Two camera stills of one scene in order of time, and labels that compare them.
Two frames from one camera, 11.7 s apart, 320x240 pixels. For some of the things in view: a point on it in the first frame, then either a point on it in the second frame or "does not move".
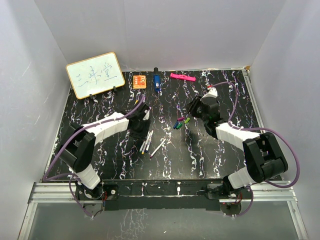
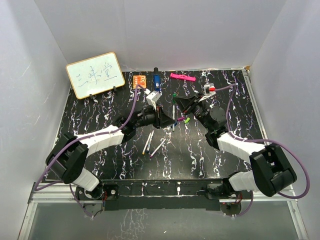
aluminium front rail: (260, 192) does not move
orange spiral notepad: (139, 82) does not move
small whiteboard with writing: (95, 75) does not move
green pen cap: (178, 126) -> (174, 96)
